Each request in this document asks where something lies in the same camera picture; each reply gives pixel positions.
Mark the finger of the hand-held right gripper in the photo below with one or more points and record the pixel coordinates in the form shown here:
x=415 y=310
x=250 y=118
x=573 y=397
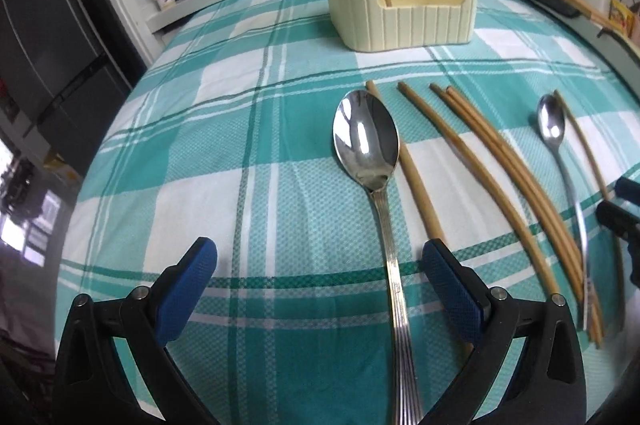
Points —
x=629 y=190
x=617 y=217

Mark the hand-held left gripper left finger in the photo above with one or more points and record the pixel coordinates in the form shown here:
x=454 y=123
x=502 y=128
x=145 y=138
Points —
x=187 y=285

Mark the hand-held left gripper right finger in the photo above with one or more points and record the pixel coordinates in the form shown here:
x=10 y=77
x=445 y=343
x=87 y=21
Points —
x=450 y=285

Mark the wooden chopstick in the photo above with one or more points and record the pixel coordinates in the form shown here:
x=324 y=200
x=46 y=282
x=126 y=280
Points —
x=415 y=185
x=465 y=147
x=549 y=205
x=585 y=150
x=536 y=205

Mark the small steel spoon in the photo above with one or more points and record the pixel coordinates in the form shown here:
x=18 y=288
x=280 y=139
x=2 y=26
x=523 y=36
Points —
x=551 y=120

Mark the large steel spoon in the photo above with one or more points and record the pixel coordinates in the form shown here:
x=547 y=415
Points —
x=365 y=140

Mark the teal plaid tablecloth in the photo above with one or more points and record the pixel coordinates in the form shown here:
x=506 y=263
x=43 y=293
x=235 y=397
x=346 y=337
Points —
x=200 y=155

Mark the window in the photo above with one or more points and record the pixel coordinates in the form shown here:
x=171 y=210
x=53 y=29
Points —
x=35 y=235

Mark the yellow packet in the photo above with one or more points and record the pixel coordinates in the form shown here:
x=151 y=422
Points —
x=621 y=17

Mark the dark grey refrigerator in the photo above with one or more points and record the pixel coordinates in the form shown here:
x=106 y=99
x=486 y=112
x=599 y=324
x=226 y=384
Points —
x=50 y=30

